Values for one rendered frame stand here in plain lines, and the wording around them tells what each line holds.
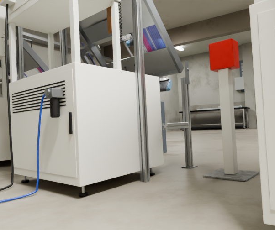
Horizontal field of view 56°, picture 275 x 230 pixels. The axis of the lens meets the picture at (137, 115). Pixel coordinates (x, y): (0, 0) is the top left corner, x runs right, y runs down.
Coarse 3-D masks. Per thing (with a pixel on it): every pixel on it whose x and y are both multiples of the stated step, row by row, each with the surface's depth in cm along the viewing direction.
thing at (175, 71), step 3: (165, 72) 196; (168, 72) 194; (171, 72) 191; (174, 72) 189; (177, 72) 186; (153, 75) 202; (156, 75) 200; (159, 75) 197; (162, 75) 195; (165, 75) 194
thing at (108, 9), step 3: (108, 9) 147; (108, 12) 147; (108, 15) 147; (108, 18) 147; (108, 21) 147; (108, 24) 147; (108, 27) 147; (111, 27) 146; (108, 30) 147; (111, 30) 146; (108, 33) 147
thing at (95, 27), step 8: (128, 0) 169; (128, 8) 173; (144, 8) 167; (96, 16) 190; (104, 16) 187; (128, 16) 177; (144, 16) 172; (80, 24) 203; (88, 24) 199; (96, 24) 190; (104, 24) 187; (120, 24) 185; (128, 24) 182; (144, 24) 176; (152, 24) 173; (88, 32) 200; (96, 32) 196; (104, 32) 192; (128, 32) 187; (96, 40) 202; (104, 40) 203
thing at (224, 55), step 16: (224, 48) 146; (224, 64) 146; (224, 80) 148; (224, 96) 148; (224, 112) 148; (224, 128) 148; (224, 144) 148; (224, 160) 148; (208, 176) 145; (224, 176) 142; (240, 176) 140
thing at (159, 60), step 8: (160, 48) 185; (144, 56) 195; (152, 56) 192; (160, 56) 188; (168, 56) 185; (112, 64) 218; (128, 64) 209; (144, 64) 201; (152, 64) 198; (160, 64) 194; (168, 64) 190; (152, 72) 203; (160, 72) 199
